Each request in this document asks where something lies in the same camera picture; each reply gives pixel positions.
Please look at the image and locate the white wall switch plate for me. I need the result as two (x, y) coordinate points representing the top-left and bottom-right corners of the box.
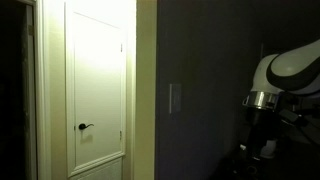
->
(169, 83), (183, 115)

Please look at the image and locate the black lever door handle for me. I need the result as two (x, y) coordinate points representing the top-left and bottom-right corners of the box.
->
(78, 122), (95, 131)

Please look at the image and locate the dark open door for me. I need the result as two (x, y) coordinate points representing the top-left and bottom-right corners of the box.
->
(0, 1), (37, 180)

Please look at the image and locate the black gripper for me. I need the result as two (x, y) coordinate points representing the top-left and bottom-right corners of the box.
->
(247, 107), (280, 161)

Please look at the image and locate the white panel door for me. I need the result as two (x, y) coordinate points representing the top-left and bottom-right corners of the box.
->
(64, 0), (128, 179)

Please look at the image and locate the white door frame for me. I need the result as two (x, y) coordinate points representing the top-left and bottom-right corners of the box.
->
(34, 0), (138, 180)

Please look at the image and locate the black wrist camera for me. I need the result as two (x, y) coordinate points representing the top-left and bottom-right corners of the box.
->
(279, 99), (309, 127)

